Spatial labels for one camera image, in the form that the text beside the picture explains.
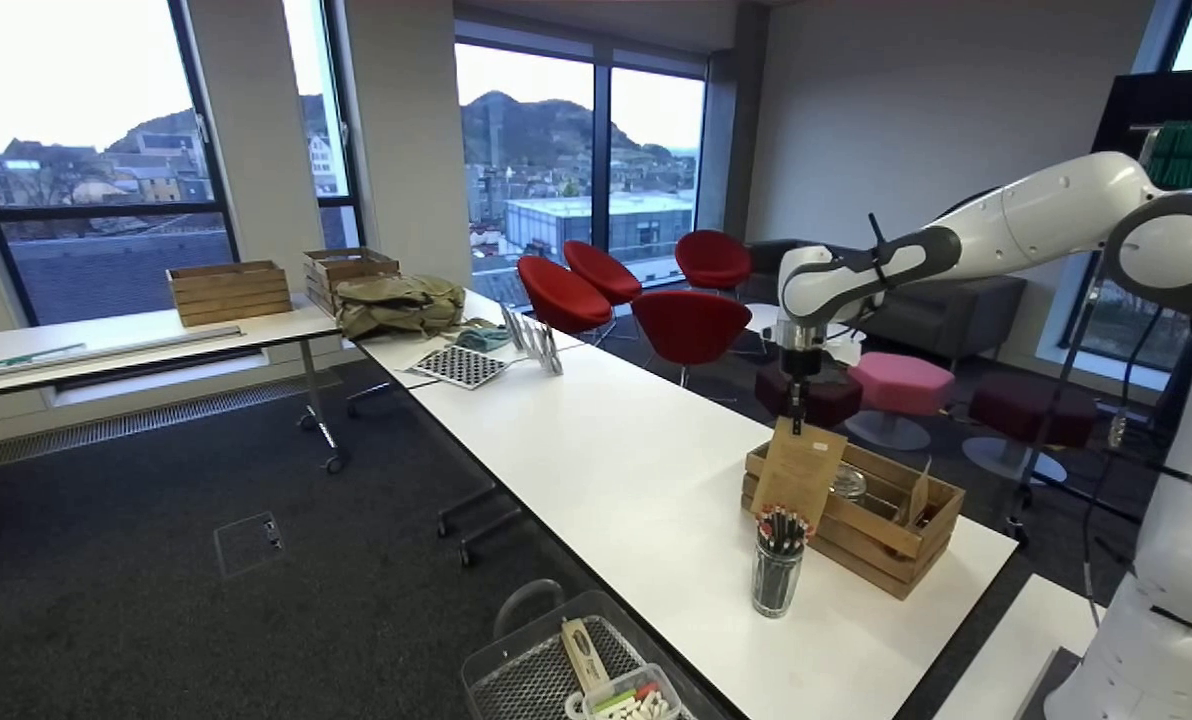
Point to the thin black tripod stand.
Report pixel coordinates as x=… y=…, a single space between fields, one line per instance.
x=1054 y=402

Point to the olive green fabric bag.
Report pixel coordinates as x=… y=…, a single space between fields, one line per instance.
x=398 y=306

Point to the teal flat item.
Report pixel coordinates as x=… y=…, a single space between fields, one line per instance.
x=483 y=339

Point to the pink round stool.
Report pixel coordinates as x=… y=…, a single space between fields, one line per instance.
x=902 y=380

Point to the maroon round stool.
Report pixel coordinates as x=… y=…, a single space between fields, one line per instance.
x=1030 y=413
x=842 y=397

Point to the square floor outlet cover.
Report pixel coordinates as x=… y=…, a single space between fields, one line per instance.
x=247 y=547

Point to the open wooden slat crate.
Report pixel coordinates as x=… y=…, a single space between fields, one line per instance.
x=889 y=547

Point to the grey sofa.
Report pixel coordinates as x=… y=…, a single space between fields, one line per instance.
x=951 y=317

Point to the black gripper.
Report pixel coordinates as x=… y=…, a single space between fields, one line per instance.
x=805 y=373

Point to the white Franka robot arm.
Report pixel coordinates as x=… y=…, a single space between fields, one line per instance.
x=1021 y=224

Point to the small clear stand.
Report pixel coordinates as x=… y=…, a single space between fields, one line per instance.
x=513 y=327

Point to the colourful small box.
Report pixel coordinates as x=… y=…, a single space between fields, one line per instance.
x=629 y=698

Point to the white desk with wheeled legs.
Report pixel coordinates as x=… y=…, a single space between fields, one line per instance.
x=131 y=340

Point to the black screen on stand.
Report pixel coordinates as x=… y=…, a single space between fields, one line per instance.
x=1159 y=102

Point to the dark wooden crate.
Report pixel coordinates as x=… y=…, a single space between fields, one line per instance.
x=337 y=267

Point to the clear glass jar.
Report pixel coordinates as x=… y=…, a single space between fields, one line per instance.
x=855 y=482

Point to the mesh pen cup with pens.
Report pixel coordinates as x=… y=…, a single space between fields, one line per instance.
x=776 y=574

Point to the red swivel chair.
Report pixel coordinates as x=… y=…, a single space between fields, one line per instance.
x=691 y=327
x=607 y=270
x=562 y=301
x=713 y=259

